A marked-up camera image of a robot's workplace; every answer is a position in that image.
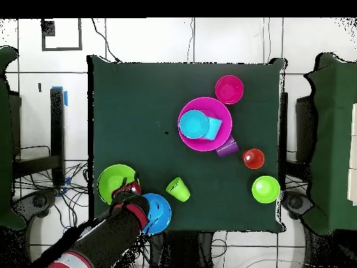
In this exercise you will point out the small green bowl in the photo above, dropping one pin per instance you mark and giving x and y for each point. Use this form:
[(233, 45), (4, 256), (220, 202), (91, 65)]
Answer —
[(265, 189)]

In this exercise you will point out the purple cup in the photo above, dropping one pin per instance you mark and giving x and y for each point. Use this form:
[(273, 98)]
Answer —
[(230, 148)]

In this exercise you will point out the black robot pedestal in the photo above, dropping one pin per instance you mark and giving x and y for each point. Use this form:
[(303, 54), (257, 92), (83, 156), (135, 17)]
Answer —
[(181, 251)]

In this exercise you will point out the large blue bowl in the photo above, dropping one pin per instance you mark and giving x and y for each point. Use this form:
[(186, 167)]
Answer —
[(161, 212)]

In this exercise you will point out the large pink bowl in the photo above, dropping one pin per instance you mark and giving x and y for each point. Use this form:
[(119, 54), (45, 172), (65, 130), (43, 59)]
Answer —
[(223, 139)]

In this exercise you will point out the stack of white boxes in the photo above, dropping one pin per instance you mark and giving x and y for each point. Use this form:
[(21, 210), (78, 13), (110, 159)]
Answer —
[(353, 153)]

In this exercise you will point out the orange red cup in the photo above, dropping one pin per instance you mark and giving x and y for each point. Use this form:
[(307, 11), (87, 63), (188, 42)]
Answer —
[(253, 158)]

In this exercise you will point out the small cyan bowl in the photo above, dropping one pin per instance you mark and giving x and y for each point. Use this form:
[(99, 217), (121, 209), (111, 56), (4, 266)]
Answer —
[(193, 124)]

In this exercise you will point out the grey chair base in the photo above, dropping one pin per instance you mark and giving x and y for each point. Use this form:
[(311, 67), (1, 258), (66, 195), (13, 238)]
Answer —
[(295, 202), (39, 201)]

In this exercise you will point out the black box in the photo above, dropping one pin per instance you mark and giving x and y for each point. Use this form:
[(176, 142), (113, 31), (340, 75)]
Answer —
[(15, 125), (305, 131)]

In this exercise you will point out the dark green tablecloth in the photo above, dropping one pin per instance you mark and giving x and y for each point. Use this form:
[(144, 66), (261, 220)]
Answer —
[(139, 89)]

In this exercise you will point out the small magenta bowl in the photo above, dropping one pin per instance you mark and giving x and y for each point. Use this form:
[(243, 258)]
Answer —
[(229, 89)]

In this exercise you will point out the green cup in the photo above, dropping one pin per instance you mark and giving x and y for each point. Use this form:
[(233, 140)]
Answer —
[(178, 189)]

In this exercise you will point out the blue tape strip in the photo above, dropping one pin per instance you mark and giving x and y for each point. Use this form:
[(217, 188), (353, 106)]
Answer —
[(65, 98)]

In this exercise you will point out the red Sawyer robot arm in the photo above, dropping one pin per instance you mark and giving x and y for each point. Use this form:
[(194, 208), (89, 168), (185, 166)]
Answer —
[(111, 234)]

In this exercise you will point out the black metal stand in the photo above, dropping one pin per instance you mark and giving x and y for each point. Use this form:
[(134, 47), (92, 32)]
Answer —
[(57, 134)]

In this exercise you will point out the large green bowl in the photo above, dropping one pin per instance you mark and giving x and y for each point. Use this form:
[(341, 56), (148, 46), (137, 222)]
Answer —
[(111, 178)]

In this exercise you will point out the blue cup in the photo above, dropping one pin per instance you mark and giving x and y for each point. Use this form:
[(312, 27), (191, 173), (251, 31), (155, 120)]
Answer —
[(214, 128)]

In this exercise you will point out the green cloth side table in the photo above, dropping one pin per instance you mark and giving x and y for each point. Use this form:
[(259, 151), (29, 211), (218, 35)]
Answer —
[(334, 139), (5, 139)]

